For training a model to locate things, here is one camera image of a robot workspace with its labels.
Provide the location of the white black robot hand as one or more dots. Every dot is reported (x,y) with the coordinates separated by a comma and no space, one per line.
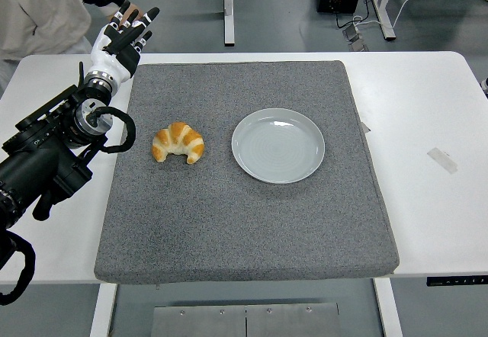
(103,56)

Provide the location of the golden croissant bread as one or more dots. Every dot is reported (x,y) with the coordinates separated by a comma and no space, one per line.
(179,135)

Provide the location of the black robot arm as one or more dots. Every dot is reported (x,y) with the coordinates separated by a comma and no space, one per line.
(38,161)

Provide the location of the light grey round plate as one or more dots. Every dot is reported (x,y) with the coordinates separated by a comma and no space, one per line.
(278,150)

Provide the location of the grey metal plate with screws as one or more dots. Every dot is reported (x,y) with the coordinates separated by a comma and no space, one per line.
(198,321)

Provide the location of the person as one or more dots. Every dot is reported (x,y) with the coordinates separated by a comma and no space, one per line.
(38,9)

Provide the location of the white desk leg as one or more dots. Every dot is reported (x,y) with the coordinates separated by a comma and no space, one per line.
(387,24)
(228,9)

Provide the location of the grey felt mat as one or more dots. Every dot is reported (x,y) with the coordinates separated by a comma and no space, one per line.
(228,219)

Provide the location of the grey foot pedal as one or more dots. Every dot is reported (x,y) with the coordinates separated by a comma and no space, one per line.
(354,39)

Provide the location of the white table leg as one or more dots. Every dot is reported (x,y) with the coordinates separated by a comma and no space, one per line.
(103,310)
(389,306)

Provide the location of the small grey mat tag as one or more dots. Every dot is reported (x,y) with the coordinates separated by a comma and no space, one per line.
(365,127)

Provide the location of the clear tape strip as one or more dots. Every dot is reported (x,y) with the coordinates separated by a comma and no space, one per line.
(442,160)

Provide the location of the black table control panel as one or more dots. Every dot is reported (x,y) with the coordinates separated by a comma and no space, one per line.
(457,281)

